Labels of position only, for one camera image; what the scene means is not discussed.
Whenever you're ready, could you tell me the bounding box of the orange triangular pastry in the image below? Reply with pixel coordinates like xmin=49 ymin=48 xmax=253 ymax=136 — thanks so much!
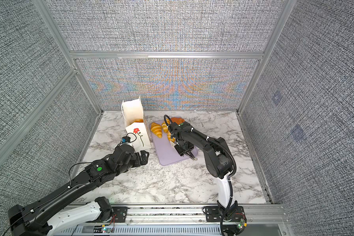
xmin=171 ymin=117 xmax=185 ymax=124

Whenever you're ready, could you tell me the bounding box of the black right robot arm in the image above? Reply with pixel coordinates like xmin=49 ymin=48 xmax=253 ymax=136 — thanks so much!
xmin=167 ymin=122 xmax=237 ymax=214

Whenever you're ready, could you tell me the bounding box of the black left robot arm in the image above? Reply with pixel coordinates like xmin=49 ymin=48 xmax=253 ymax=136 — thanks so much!
xmin=8 ymin=144 xmax=149 ymax=236

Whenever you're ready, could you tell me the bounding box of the small golden bread roll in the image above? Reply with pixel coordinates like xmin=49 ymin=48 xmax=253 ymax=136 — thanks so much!
xmin=161 ymin=119 xmax=170 ymax=133

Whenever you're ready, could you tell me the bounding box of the lilac plastic tray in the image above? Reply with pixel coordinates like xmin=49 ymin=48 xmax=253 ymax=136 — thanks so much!
xmin=149 ymin=120 xmax=198 ymax=166

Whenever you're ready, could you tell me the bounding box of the striped croissant far left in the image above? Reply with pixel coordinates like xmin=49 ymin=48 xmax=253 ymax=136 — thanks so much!
xmin=150 ymin=123 xmax=163 ymax=138

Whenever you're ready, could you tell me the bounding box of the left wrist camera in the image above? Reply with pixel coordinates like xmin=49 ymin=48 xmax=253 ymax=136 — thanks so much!
xmin=120 ymin=135 xmax=131 ymax=145

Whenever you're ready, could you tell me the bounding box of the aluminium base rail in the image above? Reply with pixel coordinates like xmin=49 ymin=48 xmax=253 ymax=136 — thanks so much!
xmin=41 ymin=203 xmax=293 ymax=236

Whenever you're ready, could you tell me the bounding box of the black corrugated cable conduit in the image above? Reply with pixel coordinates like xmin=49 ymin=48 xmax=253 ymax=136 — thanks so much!
xmin=163 ymin=114 xmax=237 ymax=236

